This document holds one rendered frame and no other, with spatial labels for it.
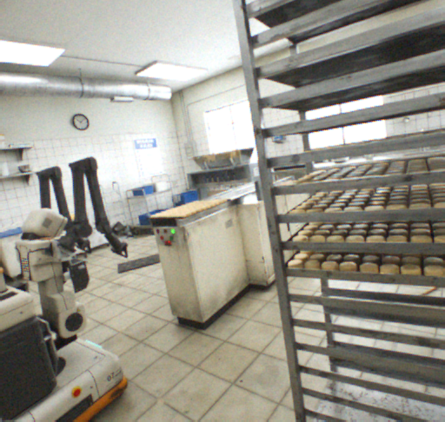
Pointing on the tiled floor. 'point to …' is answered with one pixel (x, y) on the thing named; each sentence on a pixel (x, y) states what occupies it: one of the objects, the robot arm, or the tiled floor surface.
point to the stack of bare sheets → (137, 263)
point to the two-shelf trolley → (146, 204)
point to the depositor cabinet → (257, 238)
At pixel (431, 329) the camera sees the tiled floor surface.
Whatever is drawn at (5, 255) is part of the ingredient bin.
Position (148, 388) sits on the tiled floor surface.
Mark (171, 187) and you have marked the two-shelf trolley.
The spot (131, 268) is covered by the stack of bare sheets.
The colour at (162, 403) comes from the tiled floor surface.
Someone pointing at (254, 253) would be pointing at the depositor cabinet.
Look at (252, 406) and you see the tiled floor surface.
